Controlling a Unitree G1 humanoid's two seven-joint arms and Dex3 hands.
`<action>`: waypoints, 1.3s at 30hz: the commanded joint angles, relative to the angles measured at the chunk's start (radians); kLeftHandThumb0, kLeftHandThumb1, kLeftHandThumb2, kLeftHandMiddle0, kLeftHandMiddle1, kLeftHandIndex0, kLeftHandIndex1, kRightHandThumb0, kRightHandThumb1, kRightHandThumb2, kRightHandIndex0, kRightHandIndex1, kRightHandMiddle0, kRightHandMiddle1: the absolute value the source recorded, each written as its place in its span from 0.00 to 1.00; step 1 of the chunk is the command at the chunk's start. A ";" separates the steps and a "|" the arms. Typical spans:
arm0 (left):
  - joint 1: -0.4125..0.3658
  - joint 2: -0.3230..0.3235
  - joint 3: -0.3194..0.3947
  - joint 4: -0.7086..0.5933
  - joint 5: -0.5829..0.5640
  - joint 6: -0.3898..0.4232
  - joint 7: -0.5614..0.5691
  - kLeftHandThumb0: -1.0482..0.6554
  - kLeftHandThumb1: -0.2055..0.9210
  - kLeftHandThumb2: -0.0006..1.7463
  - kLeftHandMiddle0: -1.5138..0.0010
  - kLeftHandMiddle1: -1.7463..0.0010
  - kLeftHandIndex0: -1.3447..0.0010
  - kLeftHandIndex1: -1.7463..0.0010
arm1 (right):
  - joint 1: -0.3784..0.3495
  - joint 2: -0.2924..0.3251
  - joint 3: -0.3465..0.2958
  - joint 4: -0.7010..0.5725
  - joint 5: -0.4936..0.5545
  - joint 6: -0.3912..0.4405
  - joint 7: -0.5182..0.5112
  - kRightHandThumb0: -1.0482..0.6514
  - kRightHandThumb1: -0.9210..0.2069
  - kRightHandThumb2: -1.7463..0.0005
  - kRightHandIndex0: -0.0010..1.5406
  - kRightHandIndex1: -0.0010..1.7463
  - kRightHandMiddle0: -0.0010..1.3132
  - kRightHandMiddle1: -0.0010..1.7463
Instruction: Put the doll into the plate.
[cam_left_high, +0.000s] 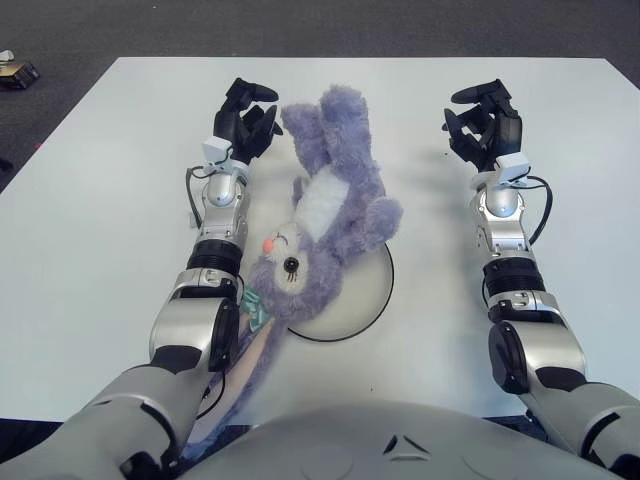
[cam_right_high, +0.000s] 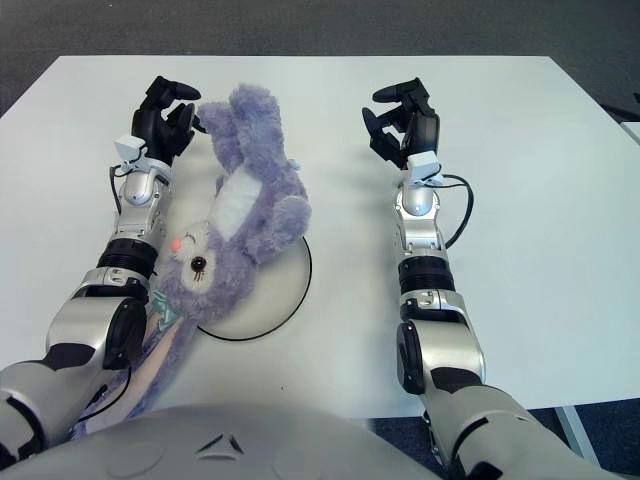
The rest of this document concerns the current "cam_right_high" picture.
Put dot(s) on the purple plush bunny doll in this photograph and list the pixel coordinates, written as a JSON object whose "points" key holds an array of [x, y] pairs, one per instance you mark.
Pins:
{"points": [[250, 210]]}

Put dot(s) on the white table leg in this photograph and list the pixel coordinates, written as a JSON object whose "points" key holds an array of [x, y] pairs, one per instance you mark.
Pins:
{"points": [[575, 435]]}

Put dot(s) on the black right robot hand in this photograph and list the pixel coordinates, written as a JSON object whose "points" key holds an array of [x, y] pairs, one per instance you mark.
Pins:
{"points": [[420, 132]]}

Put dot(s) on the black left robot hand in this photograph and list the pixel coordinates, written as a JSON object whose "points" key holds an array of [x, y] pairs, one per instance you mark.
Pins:
{"points": [[160, 130]]}

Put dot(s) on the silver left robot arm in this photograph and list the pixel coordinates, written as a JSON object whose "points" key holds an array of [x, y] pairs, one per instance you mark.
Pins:
{"points": [[90, 300]]}

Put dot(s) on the grey robot torso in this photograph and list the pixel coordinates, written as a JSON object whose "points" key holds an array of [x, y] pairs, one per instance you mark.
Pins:
{"points": [[275, 430]]}

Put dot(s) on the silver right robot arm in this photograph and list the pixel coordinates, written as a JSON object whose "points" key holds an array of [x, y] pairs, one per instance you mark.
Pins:
{"points": [[440, 310]]}

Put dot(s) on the white plate with black rim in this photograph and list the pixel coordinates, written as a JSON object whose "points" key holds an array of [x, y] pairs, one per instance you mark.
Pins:
{"points": [[280, 300]]}

